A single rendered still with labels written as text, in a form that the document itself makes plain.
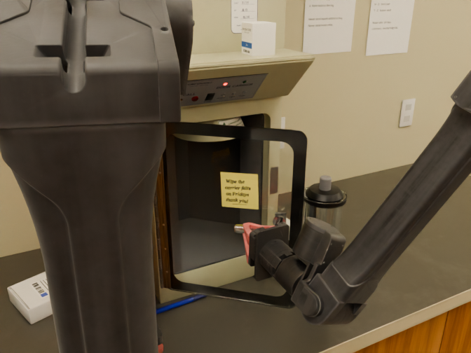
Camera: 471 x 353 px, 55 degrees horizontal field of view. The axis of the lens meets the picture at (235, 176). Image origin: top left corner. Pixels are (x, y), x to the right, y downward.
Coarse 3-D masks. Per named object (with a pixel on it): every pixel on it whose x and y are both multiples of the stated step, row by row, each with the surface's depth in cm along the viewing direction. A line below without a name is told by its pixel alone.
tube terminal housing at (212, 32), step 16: (192, 0) 86; (208, 0) 87; (224, 0) 89; (272, 0) 94; (208, 16) 88; (224, 16) 90; (272, 16) 95; (208, 32) 90; (224, 32) 91; (192, 48) 89; (208, 48) 91; (224, 48) 92; (240, 48) 94; (192, 112) 94; (208, 112) 96; (224, 112) 97; (240, 112) 99; (256, 112) 101; (272, 112) 103; (160, 288) 105
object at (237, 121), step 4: (208, 120) 100; (212, 120) 100; (216, 120) 101; (220, 120) 101; (224, 120) 101; (228, 120) 102; (232, 120) 103; (236, 120) 104; (240, 120) 106; (216, 124) 101; (220, 124) 101; (224, 124) 101; (228, 124) 102; (232, 124) 102; (236, 124) 104; (240, 124) 105
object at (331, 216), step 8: (304, 192) 112; (344, 192) 112; (312, 200) 107; (344, 200) 108; (304, 208) 112; (312, 208) 109; (320, 208) 107; (328, 208) 106; (336, 208) 108; (304, 216) 113; (312, 216) 109; (320, 216) 108; (328, 216) 108; (336, 216) 109; (336, 224) 110
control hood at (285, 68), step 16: (192, 64) 78; (208, 64) 80; (224, 64) 81; (240, 64) 83; (256, 64) 84; (272, 64) 86; (288, 64) 88; (304, 64) 90; (192, 80) 82; (272, 80) 91; (288, 80) 94; (256, 96) 96; (272, 96) 98
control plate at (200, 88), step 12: (192, 84) 83; (204, 84) 84; (216, 84) 85; (228, 84) 87; (240, 84) 89; (252, 84) 90; (192, 96) 87; (204, 96) 88; (216, 96) 90; (228, 96) 91; (240, 96) 93; (252, 96) 95
